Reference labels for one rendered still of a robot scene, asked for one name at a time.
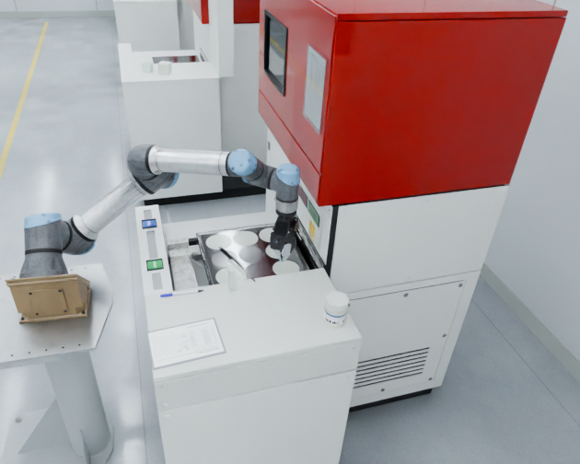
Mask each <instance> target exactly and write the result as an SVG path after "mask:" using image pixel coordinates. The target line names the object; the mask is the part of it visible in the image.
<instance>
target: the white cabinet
mask: <svg viewBox="0 0 580 464"><path fill-rule="evenodd" d="M355 374H356V369H351V370H347V371H342V372H338V373H334V374H329V375H325V376H321V377H313V378H309V379H304V380H300V381H296V382H291V383H287V384H283V385H278V386H274V387H269V388H265V389H257V390H253V391H249V392H244V393H239V394H236V395H231V396H227V397H223V398H218V399H214V400H206V401H202V402H197V403H193V404H189V405H184V406H179V407H176V408H171V409H166V410H163V411H159V410H157V411H158V417H159V424H160V431H161V436H162V443H163V448H164V454H165V460H166V464H339V460H340V455H341V451H342V441H343V437H344V432H345V427H346V422H347V417H348V412H349V408H350V403H351V397H352V393H353V388H354V379H355Z"/></svg>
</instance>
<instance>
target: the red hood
mask: <svg viewBox="0 0 580 464"><path fill-rule="evenodd" d="M567 14H568V10H566V9H563V8H559V7H557V6H552V5H549V4H546V3H543V2H541V1H537V0H260V46H259V102H258V112H259V114H260V116H261V117H262V118H263V120H264V121H265V123H266V125H267V126H268V128H269V129H270V131H271V132H272V134H273V136H274V138H275V139H276V141H277V143H278V144H279V146H280V147H281V148H282V149H283V151H284V153H285V155H286V156H287V158H288V159H289V161H290V163H291V164H294V165H296V166H298V167H299V170H300V179H301V180H302V181H303V183H304V184H305V186H306V187H307V190H308V191H309V193H310V194H311V196H312V198H313V199H314V201H315V202H316V204H317V205H318V207H320V206H328V205H335V204H343V203H357V202H365V201H373V200H380V199H388V198H396V197H403V196H411V195H419V194H427V193H434V192H442V191H456V190H464V189H472V188H480V187H487V186H495V185H503V184H509V183H510V181H511V179H512V176H513V173H514V170H515V167H516V162H517V160H518V158H519V155H520V152H521V149H522V146H523V144H524V141H525V138H526V135H527V132H528V128H529V125H530V123H531V120H532V117H533V114H534V111H535V109H536V106H537V103H538V101H539V96H540V93H541V90H542V88H543V85H544V82H545V79H546V76H547V74H548V72H549V69H550V66H551V61H552V58H553V55H554V53H555V50H556V48H557V45H558V42H559V39H560V37H561V34H562V31H563V26H564V23H565V20H566V16H567Z"/></svg>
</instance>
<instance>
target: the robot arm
mask: <svg viewBox="0 0 580 464"><path fill-rule="evenodd" d="M127 167H128V169H129V170H130V172H131V176H130V177H129V178H127V179H126V180H125V181H123V182H122V183H121V184H120V185H118V186H117V187H116V188H115V189H113V190H112V191H111V192H109V193H108V194H107V195H106V196H104V197H103V198H102V199H101V200H99V201H98V202H97V203H95V204H94V205H93V206H92V207H90V208H89V209H88V210H87V211H85V212H84V213H83V214H76V215H74V216H73V217H71V218H70V219H69V220H67V221H64V220H62V217H61V214H59V213H40V214H34V215H28V216H27V217H26V218H25V220H24V227H23V228H24V244H25V260H24V262H23V265H22V268H21V271H20V274H19V278H30V277H42V276H52V275H63V274H69V273H68V271H67V268H66V266H65V263H64V259H63V253H65V254H69V255H84V254H87V253H89V252H90V251H91V250H92V249H93V248H94V247H95V242H97V238H98V237H99V231H100V230H102V229H103V228H104V227H105V226H107V225H108V224H109V223H111V222H112V221H113V220H114V219H116V218H117V217H118V216H119V215H121V214H122V213H124V212H125V211H126V210H127V209H129V208H130V207H131V206H132V205H134V204H135V203H136V202H138V201H139V200H140V199H142V198H143V197H144V196H145V195H147V194H149V195H153V194H155V193H156V192H157V191H159V190H160V189H169V188H171V187H173V186H174V185H175V184H176V182H177V181H178V179H179V174H180V173H190V174H204V175H217V176H231V177H241V178H242V180H243V181H245V182H247V183H248V184H250V185H255V186H259V187H262V188H264V189H268V190H271V191H276V194H275V198H274V200H275V201H276V202H275V212H276V213H277V214H278V215H279V216H278V217H277V220H276V222H275V226H274V228H273V232H271V237H270V248H271V249H273V250H274V252H275V254H276V256H277V257H278V259H279V260H280V261H285V260H286V259H287V258H288V257H289V255H290V254H291V252H292V251H293V249H294V248H295V246H296V237H295V231H294V230H296V232H297V230H298V218H297V217H294V215H296V210H297V207H298V193H299V183H300V170H299V167H298V166H296V165H294V164H291V163H290V164H287V163H283V164H281V165H279V166H278V168H275V167H271V166H268V165H265V164H264V163H263V162H261V161H260V160H259V159H258V158H256V157H255V156H254V155H253V154H252V153H251V152H250V151H247V150H245V149H237V150H235V151H233V152H222V151H204V150H187V149H169V148H163V147H162V146H161V145H137V146H135V147H134V148H133V149H131V151H130V152H129V154H128V156H127ZM295 219H296V220H295ZM283 249H284V253H283V255H284V256H282V250H283Z"/></svg>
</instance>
